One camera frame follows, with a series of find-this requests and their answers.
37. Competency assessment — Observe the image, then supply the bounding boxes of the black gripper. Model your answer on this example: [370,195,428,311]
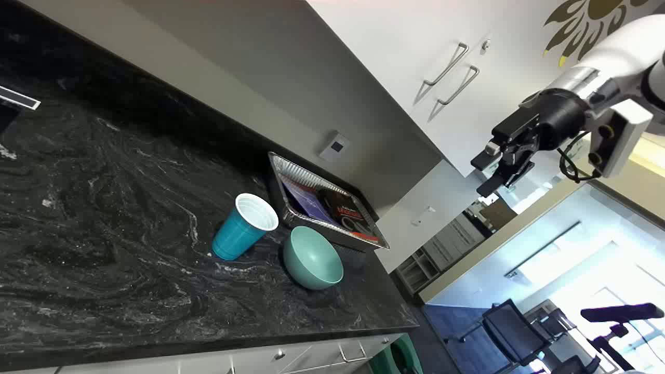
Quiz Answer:
[471,87,598,199]

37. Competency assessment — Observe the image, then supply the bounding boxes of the light blue plastic cup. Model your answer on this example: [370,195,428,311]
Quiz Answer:
[210,192,281,264]

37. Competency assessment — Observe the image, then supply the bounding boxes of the teal bowl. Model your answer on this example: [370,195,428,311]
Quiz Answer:
[281,225,347,294]

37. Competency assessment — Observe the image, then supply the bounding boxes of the black office chair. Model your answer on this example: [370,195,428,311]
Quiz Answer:
[481,298,554,365]

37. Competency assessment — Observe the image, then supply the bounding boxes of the black padded exercise machine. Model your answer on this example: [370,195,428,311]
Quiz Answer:
[580,302,665,363]

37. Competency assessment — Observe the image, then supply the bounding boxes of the purple book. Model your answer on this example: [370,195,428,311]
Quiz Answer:
[282,175,341,227]

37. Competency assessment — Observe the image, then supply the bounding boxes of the green bin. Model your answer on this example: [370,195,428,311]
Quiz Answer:
[369,333,426,374]

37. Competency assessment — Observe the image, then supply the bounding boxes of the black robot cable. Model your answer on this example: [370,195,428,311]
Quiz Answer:
[556,129,604,188]

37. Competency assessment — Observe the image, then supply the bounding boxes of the silver cabinet door handle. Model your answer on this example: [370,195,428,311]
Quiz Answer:
[426,65,482,123]
[413,42,471,107]

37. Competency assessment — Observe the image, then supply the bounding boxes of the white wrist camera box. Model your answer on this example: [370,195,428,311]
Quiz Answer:
[588,97,654,181]

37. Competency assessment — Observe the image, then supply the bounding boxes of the white wall switch plate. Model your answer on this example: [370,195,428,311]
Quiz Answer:
[319,131,352,167]

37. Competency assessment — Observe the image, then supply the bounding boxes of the gold flower wall decal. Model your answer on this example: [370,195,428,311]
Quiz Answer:
[543,0,650,62]

